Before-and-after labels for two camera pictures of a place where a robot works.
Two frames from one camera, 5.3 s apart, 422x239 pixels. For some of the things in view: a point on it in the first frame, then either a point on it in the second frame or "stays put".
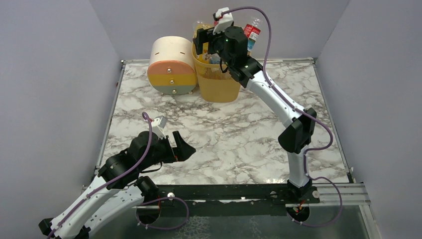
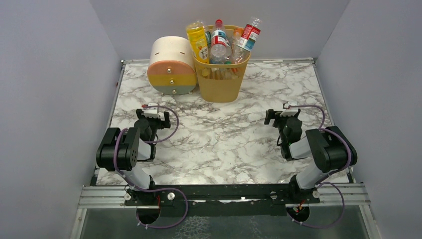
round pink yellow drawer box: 171,69 stays put
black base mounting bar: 233,200 stays put
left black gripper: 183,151 to 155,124
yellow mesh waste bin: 216,85 stays put
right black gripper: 202,41 to 283,117
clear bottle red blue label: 252,31 stays put
